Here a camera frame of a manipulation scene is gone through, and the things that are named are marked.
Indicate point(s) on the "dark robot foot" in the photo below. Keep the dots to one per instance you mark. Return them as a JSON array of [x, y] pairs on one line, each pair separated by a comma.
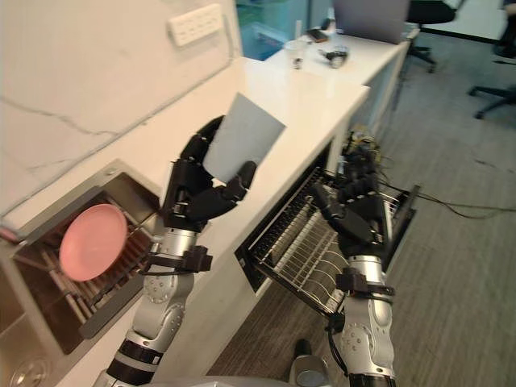
[[302, 346]]

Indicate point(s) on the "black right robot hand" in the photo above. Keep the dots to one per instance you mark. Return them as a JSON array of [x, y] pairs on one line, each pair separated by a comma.
[[354, 213]]

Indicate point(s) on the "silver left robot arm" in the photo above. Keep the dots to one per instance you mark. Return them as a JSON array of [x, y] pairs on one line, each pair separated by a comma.
[[161, 298]]

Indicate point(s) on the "pink plate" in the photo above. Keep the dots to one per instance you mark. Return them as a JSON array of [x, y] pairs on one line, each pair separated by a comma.
[[93, 243]]

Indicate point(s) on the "clear plastic cup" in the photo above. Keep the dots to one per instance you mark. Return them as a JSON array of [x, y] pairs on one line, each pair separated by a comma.
[[296, 54]]

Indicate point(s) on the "silver robot torso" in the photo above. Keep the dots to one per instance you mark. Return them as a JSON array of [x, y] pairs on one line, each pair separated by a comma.
[[225, 381]]

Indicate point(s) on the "silver robot leg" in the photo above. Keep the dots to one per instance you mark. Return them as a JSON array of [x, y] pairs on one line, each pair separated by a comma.
[[308, 371]]

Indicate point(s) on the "grey laptop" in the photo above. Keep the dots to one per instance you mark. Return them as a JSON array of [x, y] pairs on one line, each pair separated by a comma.
[[371, 18]]

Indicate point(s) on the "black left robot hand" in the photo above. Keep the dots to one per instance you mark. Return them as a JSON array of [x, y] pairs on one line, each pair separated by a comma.
[[193, 193]]

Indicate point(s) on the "steel sink basin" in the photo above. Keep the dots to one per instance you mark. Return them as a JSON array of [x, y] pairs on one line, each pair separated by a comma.
[[72, 258]]

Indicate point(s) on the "black dishwasher drawer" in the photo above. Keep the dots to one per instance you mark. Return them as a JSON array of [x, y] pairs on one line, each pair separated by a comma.
[[322, 234]]

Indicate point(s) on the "black office chair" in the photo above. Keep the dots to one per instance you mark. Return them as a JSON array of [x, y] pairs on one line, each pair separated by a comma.
[[498, 80], [431, 28]]

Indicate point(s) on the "pale blue cup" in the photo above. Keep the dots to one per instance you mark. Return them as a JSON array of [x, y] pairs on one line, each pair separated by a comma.
[[242, 139]]

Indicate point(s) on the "steel sink drain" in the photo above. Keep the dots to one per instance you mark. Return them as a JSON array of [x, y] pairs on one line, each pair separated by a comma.
[[30, 369]]

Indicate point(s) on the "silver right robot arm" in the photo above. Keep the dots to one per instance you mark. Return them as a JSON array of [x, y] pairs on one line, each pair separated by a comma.
[[367, 318]]

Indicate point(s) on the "white wall power strip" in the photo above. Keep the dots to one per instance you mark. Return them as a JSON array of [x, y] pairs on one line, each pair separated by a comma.
[[196, 24]]

